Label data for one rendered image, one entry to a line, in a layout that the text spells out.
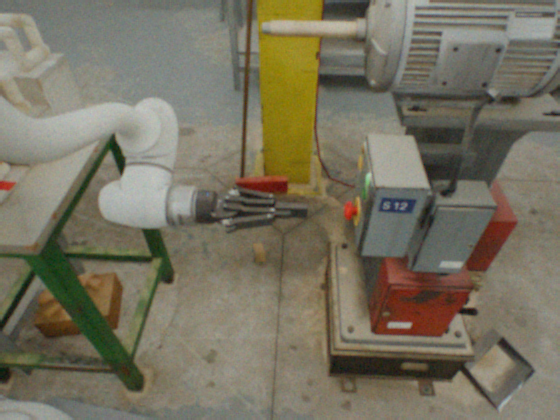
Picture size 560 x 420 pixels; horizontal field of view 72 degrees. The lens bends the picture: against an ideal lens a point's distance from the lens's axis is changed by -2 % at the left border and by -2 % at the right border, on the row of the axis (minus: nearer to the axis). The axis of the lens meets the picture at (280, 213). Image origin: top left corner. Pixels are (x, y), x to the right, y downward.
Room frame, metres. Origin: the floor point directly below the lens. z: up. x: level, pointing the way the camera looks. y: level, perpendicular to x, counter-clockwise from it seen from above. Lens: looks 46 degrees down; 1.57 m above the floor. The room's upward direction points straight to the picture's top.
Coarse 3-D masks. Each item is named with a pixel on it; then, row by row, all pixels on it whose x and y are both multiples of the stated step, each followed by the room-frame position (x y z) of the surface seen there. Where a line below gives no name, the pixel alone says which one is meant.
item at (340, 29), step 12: (276, 24) 0.85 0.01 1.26; (288, 24) 0.85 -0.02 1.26; (300, 24) 0.84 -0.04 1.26; (312, 24) 0.84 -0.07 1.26; (324, 24) 0.84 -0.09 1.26; (336, 24) 0.84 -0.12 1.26; (348, 24) 0.84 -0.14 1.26; (300, 36) 0.84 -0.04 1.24; (312, 36) 0.84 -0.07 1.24; (324, 36) 0.84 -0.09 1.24; (336, 36) 0.84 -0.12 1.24; (348, 36) 0.84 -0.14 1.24
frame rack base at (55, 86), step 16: (0, 64) 1.01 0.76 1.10; (64, 64) 1.06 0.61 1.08; (16, 80) 0.94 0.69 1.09; (32, 80) 0.93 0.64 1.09; (48, 80) 0.97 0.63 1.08; (64, 80) 1.03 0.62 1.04; (32, 96) 0.94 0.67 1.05; (48, 96) 0.94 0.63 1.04; (64, 96) 1.00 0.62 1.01; (80, 96) 1.07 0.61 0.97; (64, 112) 0.98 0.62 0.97
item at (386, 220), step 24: (384, 144) 0.62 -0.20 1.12; (408, 144) 0.62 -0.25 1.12; (384, 168) 0.54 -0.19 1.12; (408, 168) 0.55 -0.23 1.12; (360, 192) 0.58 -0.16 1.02; (384, 192) 0.50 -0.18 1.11; (408, 192) 0.49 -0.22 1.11; (432, 192) 0.66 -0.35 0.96; (360, 216) 0.54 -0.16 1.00; (384, 216) 0.50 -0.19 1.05; (408, 216) 0.49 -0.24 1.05; (360, 240) 0.51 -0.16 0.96; (384, 240) 0.49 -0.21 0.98; (408, 240) 0.49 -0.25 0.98
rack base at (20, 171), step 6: (12, 168) 0.76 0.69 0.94; (18, 168) 0.76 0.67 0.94; (24, 168) 0.76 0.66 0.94; (30, 168) 0.77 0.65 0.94; (12, 174) 0.74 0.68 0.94; (18, 174) 0.74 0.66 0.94; (24, 174) 0.74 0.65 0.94; (6, 180) 0.72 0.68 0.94; (12, 180) 0.72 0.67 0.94; (18, 180) 0.72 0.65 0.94; (0, 192) 0.67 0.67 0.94; (6, 192) 0.67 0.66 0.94; (0, 198) 0.65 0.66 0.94; (0, 204) 0.64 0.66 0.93
